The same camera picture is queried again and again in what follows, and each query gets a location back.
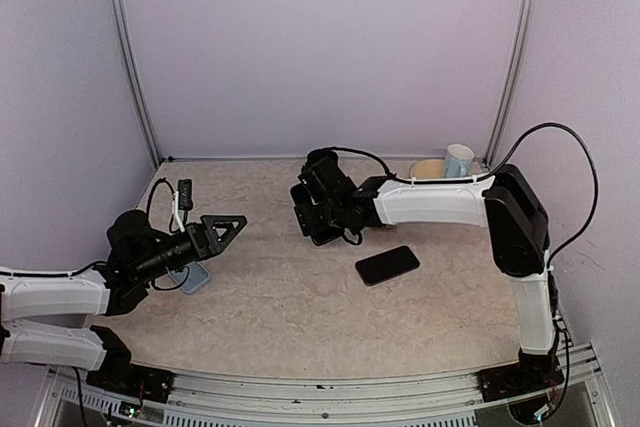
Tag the black phone case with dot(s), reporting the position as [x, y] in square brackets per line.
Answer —
[326, 236]

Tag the dark green cup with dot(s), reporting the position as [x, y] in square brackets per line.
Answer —
[320, 154]

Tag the light blue phone case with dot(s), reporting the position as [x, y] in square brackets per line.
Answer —
[190, 278]

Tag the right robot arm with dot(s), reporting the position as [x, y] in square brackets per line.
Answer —
[328, 204]

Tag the left aluminium frame post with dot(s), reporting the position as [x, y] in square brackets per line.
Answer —
[135, 86]

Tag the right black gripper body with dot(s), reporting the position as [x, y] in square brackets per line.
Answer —
[329, 218]

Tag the beige round plate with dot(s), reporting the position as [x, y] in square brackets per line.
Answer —
[428, 169]

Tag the light blue mug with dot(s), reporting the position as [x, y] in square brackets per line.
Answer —
[458, 161]

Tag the right aluminium frame post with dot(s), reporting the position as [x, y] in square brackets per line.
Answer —
[525, 15]

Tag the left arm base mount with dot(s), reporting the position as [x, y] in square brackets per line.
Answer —
[132, 380]

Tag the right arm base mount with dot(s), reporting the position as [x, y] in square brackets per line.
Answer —
[514, 380]

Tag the aluminium frame post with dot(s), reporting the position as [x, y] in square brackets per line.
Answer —
[525, 15]
[135, 86]

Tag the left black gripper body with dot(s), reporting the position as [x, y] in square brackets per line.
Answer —
[201, 250]

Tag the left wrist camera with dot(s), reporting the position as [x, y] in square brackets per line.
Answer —
[182, 205]

